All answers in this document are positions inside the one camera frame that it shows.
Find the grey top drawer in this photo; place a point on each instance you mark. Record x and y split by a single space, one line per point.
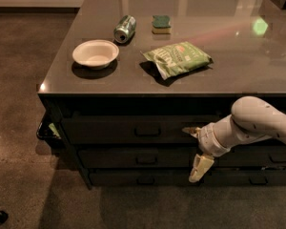
105 129

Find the dark middle drawer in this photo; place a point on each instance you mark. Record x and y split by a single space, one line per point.
138 157

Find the green chip bag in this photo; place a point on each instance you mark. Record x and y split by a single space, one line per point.
176 59

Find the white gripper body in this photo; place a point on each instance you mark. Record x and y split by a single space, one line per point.
207 139

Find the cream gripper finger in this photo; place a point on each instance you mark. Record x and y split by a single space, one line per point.
193 131
202 164

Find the green and yellow sponge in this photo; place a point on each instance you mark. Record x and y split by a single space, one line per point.
161 24

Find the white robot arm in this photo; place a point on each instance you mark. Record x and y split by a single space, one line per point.
251 120

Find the white paper bowl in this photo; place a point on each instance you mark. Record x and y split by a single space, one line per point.
96 54

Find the dark bottom drawer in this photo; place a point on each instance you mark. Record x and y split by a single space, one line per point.
132 177

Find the black bin beside cabinet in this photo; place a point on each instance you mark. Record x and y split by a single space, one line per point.
46 130

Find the dark counter cabinet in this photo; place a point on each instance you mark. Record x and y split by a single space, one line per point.
172 92

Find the dark drawer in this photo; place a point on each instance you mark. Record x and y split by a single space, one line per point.
132 177
138 157

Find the metal top drawer handle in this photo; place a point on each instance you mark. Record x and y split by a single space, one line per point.
147 132

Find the green soda can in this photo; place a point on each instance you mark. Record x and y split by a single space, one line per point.
125 29

